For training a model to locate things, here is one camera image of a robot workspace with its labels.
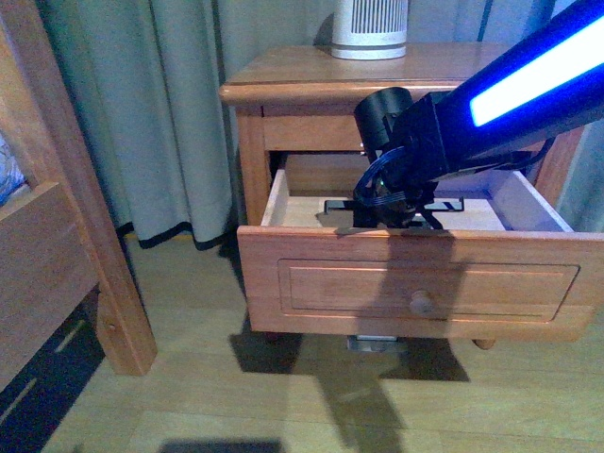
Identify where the floor power socket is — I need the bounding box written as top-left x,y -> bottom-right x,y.
347,335 -> 408,354

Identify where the wooden drawer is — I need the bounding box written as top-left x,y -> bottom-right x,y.
238,153 -> 603,341

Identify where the wooden nightstand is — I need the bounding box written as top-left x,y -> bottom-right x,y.
219,41 -> 586,351

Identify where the wooden bed frame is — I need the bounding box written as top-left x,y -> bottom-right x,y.
1,1 -> 158,384

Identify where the grey curtain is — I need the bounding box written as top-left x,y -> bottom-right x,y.
37,0 -> 604,251

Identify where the blue ribbon cable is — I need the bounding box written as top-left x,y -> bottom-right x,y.
352,145 -> 411,207

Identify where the grey mattress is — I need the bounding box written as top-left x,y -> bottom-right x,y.
0,137 -> 31,207

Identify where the white air purifier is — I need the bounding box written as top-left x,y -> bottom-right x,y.
331,0 -> 409,60

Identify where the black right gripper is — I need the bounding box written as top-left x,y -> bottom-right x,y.
323,172 -> 465,230

